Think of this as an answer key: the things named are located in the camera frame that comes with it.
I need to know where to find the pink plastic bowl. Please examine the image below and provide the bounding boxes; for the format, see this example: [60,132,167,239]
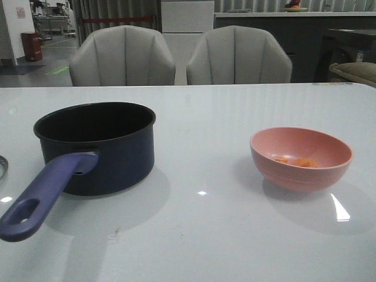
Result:
[250,127,353,192]

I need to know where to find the orange ham slices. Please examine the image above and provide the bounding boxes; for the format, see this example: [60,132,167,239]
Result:
[275,156,318,167]

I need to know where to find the glass lid blue knob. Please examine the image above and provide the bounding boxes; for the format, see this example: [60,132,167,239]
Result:
[0,156,9,184]

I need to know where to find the right grey upholstered chair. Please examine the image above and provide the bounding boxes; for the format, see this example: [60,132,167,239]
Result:
[186,25,293,85]

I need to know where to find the grey upholstered chair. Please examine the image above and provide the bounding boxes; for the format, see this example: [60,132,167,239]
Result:
[186,25,293,85]
[69,25,176,86]

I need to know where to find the left grey upholstered chair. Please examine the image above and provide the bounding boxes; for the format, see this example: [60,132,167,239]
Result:
[69,25,176,86]

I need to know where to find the white refrigerator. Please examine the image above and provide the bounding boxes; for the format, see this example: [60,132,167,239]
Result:
[161,1,214,85]

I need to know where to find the dark grey counter cabinet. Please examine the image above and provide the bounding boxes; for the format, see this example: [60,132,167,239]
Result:
[214,12,375,82]

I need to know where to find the fruit plate on counter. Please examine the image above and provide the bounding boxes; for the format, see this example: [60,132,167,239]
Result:
[283,0,308,12]

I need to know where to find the red trash bin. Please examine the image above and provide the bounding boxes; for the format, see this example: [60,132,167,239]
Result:
[21,32,42,62]

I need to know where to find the beige sofa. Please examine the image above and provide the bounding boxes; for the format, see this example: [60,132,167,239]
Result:
[329,62,375,87]

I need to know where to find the dark blue saucepan purple handle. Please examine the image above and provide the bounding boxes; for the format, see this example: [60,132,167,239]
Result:
[1,102,156,242]

